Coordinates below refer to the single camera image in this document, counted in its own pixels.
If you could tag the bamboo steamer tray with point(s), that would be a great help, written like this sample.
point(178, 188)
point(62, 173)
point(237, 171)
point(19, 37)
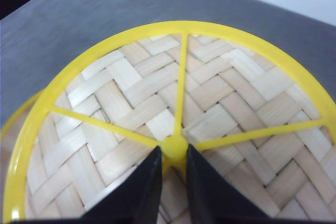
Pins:
point(14, 124)

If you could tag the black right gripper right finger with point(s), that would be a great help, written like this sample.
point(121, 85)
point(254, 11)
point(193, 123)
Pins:
point(213, 200)

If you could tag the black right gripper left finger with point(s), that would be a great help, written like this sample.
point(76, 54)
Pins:
point(136, 200)

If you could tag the woven bamboo steamer lid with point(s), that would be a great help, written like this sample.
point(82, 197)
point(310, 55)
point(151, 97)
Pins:
point(260, 119)

